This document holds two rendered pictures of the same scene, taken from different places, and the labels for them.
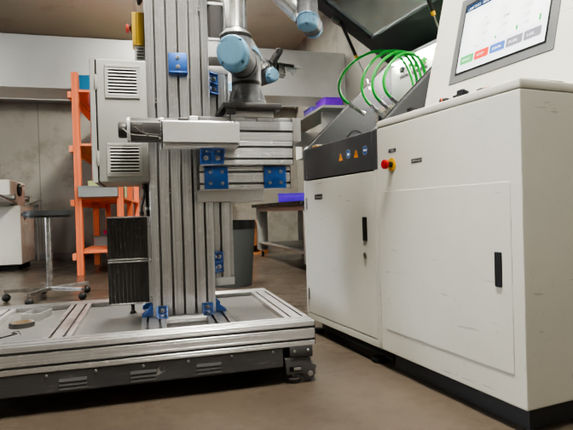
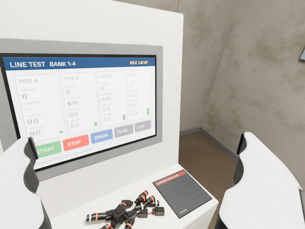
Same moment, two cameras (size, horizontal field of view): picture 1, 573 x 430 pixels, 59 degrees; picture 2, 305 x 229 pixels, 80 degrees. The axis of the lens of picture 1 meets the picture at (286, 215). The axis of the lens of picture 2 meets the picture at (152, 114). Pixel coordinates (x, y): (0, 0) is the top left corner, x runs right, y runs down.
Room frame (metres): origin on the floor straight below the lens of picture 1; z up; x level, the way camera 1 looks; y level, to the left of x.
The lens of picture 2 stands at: (1.76, -0.28, 1.52)
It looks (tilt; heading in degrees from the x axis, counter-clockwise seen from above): 27 degrees down; 254
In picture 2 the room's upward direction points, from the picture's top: 9 degrees clockwise
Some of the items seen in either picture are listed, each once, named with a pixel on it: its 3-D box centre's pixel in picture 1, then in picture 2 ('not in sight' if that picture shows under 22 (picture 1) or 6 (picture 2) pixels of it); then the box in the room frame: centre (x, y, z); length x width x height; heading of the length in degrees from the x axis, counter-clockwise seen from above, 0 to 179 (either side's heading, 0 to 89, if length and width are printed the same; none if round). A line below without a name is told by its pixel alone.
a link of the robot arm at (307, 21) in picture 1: (308, 14); not in sight; (1.81, -0.10, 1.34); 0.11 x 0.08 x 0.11; 170
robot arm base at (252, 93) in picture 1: (246, 95); not in sight; (1.97, 0.14, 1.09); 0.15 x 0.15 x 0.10
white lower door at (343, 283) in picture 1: (338, 250); not in sight; (2.33, -0.24, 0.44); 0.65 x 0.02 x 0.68; 23
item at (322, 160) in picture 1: (338, 158); not in sight; (2.33, -0.25, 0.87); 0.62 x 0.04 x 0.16; 23
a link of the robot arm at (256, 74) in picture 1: (245, 65); not in sight; (1.96, 0.14, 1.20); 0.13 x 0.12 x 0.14; 170
